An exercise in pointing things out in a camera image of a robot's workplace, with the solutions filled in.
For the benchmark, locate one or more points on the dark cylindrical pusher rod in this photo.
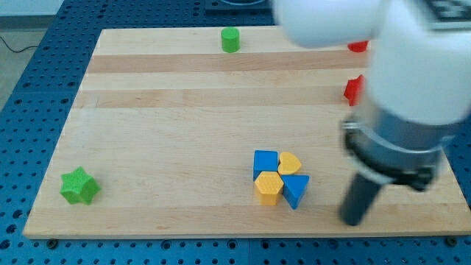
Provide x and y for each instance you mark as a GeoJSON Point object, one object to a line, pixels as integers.
{"type": "Point", "coordinates": [360, 196]}

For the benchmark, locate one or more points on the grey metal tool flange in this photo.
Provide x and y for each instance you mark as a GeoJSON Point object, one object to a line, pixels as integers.
{"type": "Point", "coordinates": [386, 149]}

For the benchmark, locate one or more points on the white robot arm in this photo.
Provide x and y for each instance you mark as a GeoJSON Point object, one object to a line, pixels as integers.
{"type": "Point", "coordinates": [416, 91]}

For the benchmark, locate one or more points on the red star block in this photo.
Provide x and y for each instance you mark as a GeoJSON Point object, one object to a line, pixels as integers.
{"type": "Point", "coordinates": [353, 89]}

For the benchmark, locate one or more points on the green star block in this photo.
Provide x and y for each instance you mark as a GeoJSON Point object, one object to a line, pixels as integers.
{"type": "Point", "coordinates": [79, 187]}

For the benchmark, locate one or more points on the blue triangle block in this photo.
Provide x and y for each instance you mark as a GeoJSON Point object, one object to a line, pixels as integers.
{"type": "Point", "coordinates": [294, 188]}

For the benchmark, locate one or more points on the yellow heart block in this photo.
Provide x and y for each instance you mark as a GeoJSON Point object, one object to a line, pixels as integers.
{"type": "Point", "coordinates": [288, 163]}

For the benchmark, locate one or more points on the yellow hexagon block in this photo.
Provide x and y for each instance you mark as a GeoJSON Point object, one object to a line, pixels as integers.
{"type": "Point", "coordinates": [268, 188]}

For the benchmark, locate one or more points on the blue cube block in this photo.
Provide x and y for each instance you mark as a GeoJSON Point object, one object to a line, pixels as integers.
{"type": "Point", "coordinates": [264, 161]}

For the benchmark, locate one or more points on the red block at edge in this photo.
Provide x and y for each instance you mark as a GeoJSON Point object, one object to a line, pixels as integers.
{"type": "Point", "coordinates": [358, 47]}

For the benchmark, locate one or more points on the wooden board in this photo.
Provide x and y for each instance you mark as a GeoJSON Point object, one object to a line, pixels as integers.
{"type": "Point", "coordinates": [167, 124]}

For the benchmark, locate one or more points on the green cylinder block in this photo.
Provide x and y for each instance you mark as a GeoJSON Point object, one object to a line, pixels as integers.
{"type": "Point", "coordinates": [230, 38]}

